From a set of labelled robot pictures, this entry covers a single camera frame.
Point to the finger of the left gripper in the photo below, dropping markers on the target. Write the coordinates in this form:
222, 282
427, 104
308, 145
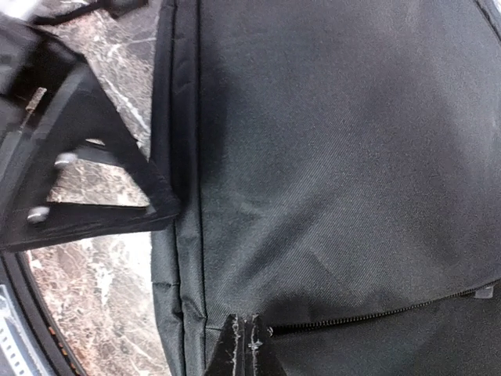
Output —
55, 114

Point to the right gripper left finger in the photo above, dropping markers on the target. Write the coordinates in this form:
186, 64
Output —
228, 358

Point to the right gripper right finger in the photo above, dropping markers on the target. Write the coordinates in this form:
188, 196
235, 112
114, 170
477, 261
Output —
261, 358

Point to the black student bag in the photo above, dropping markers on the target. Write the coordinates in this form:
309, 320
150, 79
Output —
338, 165

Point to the black front rail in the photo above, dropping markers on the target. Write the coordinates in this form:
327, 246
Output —
35, 316

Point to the white slotted cable duct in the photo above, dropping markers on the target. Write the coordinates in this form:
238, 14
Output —
18, 356

